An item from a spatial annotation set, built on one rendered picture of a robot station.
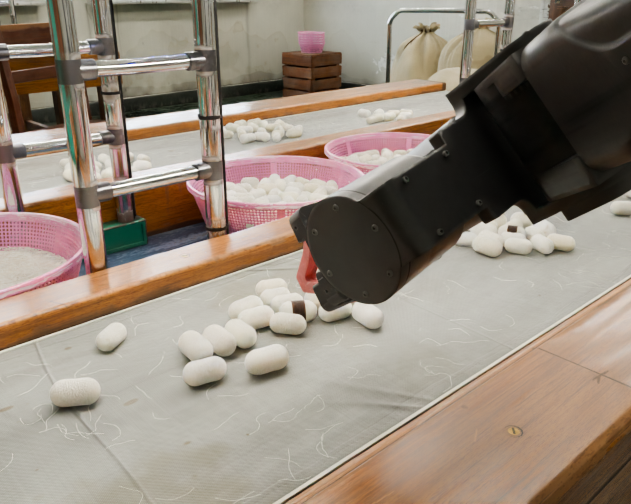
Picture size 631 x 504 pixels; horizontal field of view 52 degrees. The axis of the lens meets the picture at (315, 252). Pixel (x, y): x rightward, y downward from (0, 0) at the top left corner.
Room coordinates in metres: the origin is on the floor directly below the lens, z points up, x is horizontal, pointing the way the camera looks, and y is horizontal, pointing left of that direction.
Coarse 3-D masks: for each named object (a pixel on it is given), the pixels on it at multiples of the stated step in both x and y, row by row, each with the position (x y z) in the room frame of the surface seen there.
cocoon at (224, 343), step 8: (208, 328) 0.49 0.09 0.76; (216, 328) 0.48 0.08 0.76; (208, 336) 0.48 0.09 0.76; (216, 336) 0.47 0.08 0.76; (224, 336) 0.47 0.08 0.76; (232, 336) 0.48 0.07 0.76; (216, 344) 0.47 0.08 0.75; (224, 344) 0.47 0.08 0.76; (232, 344) 0.47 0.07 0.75; (216, 352) 0.47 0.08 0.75; (224, 352) 0.47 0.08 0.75; (232, 352) 0.47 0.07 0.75
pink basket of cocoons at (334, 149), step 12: (384, 132) 1.25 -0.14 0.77; (396, 132) 1.25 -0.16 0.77; (336, 144) 1.18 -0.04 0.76; (348, 144) 1.21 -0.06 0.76; (360, 144) 1.23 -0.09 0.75; (384, 144) 1.24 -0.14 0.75; (396, 144) 1.24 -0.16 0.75; (408, 144) 1.24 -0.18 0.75; (336, 156) 1.06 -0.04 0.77; (360, 168) 1.02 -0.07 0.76; (372, 168) 1.00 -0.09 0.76
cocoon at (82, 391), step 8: (56, 384) 0.40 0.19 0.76; (64, 384) 0.40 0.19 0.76; (72, 384) 0.40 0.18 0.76; (80, 384) 0.40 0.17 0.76; (88, 384) 0.40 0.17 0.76; (96, 384) 0.41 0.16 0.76; (56, 392) 0.40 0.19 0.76; (64, 392) 0.40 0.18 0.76; (72, 392) 0.40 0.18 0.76; (80, 392) 0.40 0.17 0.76; (88, 392) 0.40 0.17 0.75; (96, 392) 0.40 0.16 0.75; (56, 400) 0.40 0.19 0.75; (64, 400) 0.40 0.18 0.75; (72, 400) 0.40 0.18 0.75; (80, 400) 0.40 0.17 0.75; (88, 400) 0.40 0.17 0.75; (96, 400) 0.41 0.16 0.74
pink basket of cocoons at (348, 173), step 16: (240, 160) 1.04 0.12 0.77; (256, 160) 1.05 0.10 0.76; (272, 160) 1.06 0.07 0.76; (288, 160) 1.06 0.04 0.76; (304, 160) 1.05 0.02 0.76; (320, 160) 1.04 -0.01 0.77; (240, 176) 1.03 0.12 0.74; (256, 176) 1.04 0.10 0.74; (304, 176) 1.04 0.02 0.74; (320, 176) 1.03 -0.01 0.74; (336, 176) 1.01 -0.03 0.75; (352, 176) 0.98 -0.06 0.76; (192, 192) 0.86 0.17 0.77; (240, 208) 0.81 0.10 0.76; (256, 208) 0.80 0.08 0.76; (272, 208) 0.80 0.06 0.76; (288, 208) 0.80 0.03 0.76; (240, 224) 0.82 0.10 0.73
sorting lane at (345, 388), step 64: (448, 256) 0.70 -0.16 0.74; (512, 256) 0.70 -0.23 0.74; (576, 256) 0.70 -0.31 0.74; (128, 320) 0.54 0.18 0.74; (192, 320) 0.54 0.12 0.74; (320, 320) 0.54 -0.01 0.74; (384, 320) 0.54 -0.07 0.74; (448, 320) 0.54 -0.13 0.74; (512, 320) 0.54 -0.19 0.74; (0, 384) 0.43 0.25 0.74; (128, 384) 0.43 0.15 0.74; (256, 384) 0.43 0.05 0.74; (320, 384) 0.43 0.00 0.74; (384, 384) 0.43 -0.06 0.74; (448, 384) 0.43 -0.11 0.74; (0, 448) 0.36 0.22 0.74; (64, 448) 0.36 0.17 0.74; (128, 448) 0.36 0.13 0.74; (192, 448) 0.36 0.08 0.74; (256, 448) 0.36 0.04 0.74; (320, 448) 0.36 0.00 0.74
